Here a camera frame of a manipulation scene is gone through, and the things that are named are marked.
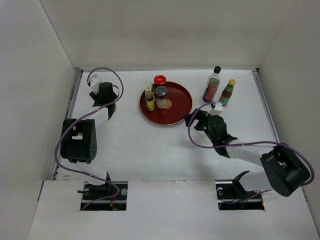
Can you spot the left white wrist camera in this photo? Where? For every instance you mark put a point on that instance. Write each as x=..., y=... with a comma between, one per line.
x=94, y=83

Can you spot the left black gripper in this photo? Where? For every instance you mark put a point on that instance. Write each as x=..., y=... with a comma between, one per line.
x=96, y=96

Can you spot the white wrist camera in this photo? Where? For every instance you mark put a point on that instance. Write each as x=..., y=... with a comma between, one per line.
x=94, y=83
x=216, y=108

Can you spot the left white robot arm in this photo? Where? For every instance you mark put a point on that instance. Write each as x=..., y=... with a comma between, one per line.
x=80, y=143

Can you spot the black lid spice jar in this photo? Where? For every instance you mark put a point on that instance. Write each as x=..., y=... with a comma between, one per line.
x=161, y=97

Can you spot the red lid sauce jar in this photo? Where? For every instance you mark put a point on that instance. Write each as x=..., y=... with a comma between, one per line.
x=159, y=81

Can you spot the green label chili bottle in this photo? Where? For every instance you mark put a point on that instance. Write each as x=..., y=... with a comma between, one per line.
x=227, y=92

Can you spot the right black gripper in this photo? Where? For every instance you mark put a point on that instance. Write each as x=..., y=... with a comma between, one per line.
x=201, y=115

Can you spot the tall dark sauce bottle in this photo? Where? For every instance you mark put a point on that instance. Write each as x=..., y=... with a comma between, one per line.
x=212, y=85

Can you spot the red round tray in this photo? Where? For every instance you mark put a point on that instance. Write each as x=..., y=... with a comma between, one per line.
x=180, y=105

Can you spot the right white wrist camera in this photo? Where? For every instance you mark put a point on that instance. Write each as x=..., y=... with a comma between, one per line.
x=216, y=108

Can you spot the yellow lid shaker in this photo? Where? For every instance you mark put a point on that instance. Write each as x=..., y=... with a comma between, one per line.
x=149, y=88

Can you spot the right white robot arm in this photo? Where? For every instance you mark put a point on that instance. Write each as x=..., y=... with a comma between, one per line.
x=284, y=167

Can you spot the small brown yellow bottle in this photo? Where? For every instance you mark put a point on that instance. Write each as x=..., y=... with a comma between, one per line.
x=150, y=104

